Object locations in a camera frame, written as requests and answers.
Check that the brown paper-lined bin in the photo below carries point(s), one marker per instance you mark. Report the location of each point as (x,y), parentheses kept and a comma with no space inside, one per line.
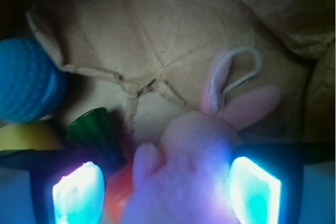
(147,60)

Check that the yellow sponge piece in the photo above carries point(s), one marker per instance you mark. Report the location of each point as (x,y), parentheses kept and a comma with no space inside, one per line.
(29,136)

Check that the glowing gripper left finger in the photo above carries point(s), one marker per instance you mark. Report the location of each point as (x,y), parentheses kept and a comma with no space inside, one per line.
(55,186)

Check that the pink plush bunny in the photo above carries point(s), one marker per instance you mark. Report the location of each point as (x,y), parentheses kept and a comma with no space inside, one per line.
(184,179)

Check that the orange plastic carrot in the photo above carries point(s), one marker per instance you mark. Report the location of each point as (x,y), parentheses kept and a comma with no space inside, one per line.
(99,132)

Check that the blue textured ball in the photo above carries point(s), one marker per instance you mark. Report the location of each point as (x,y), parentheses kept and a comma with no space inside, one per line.
(31,84)

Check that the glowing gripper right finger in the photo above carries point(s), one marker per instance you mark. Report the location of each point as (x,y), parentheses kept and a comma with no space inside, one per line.
(283,183)

